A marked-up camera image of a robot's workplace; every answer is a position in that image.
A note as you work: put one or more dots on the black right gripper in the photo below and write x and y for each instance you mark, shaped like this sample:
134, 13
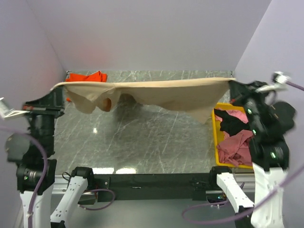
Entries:
238, 90

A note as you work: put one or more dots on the orange t shirt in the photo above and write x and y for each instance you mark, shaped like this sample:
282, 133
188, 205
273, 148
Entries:
95, 77

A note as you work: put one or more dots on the yellow plastic bin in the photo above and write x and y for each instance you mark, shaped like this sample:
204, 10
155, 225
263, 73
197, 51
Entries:
219, 136

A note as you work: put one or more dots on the pink t shirt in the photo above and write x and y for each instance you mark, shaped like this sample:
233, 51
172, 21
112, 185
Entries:
235, 149

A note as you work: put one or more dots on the beige t shirt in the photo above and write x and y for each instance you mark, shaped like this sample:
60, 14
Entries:
196, 97

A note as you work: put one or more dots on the aluminium frame rail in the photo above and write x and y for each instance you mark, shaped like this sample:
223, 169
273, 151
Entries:
59, 187

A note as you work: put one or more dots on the black t shirt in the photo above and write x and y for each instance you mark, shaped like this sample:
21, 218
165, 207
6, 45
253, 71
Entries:
230, 124

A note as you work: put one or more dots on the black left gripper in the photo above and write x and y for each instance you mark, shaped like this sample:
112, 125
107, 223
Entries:
53, 103

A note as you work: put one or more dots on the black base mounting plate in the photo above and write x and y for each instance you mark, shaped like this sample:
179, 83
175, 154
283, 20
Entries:
170, 186

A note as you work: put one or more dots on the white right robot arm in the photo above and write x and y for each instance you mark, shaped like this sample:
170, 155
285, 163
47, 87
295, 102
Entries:
269, 153

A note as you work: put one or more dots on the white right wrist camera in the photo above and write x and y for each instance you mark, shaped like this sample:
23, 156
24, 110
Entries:
279, 83

